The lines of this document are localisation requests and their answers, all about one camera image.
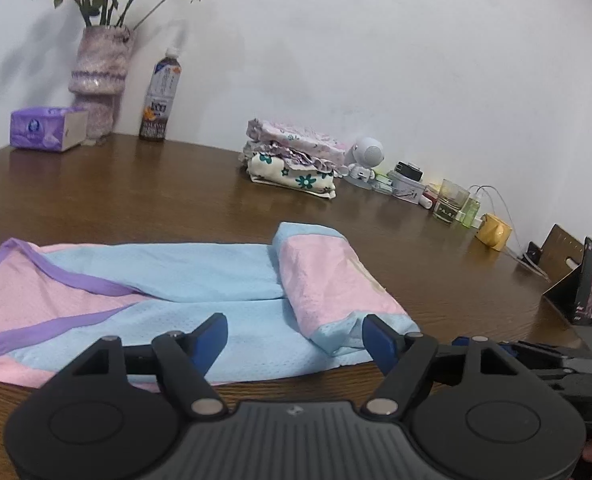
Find pink blue mesh vest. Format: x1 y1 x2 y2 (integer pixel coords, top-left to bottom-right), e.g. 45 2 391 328
0 222 416 388

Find folded floral clothes stack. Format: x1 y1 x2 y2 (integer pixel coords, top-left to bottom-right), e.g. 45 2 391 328
239 118 348 200

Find yellow mug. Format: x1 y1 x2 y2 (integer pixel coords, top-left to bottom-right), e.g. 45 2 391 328
476 214 512 252

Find brown cardboard phone stand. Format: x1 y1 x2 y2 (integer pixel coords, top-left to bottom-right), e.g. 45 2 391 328
522 224 592 326

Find glass jar with label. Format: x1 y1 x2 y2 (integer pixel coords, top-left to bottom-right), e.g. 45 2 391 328
433 179 470 224

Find grey printed tin box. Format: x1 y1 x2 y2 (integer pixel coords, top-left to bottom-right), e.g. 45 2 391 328
387 170 425 205

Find green white small boxes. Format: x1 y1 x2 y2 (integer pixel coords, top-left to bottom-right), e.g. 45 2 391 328
372 172 392 195

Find white astronaut figurine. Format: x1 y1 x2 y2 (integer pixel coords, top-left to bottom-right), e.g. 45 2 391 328
345 136 385 188

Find purple tissue pack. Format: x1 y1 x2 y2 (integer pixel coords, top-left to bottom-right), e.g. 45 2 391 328
10 107 89 153

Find oolong tea bottle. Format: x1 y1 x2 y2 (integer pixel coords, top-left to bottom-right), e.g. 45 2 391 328
139 47 182 141

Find fuzzy purple vase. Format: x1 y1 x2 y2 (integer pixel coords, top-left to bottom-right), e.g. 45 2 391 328
68 25 134 145

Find white charging cable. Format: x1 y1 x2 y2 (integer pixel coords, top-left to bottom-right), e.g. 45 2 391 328
467 184 550 279

